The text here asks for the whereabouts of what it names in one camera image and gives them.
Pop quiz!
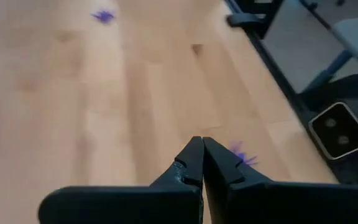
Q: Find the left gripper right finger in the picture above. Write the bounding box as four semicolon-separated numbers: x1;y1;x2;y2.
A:
203;136;358;224

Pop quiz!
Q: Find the grey blue chair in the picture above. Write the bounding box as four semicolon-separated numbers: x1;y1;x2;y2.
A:
300;14;358;94

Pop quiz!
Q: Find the black silver-rimmed camera box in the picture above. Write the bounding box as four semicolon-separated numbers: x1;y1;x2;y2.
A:
308;101;358;161

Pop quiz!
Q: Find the purple plastic spider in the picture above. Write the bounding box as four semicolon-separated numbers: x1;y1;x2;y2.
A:
90;9;116;24
228;140;259;167

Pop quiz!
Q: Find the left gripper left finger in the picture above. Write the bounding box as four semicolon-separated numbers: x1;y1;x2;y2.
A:
37;136;205;224

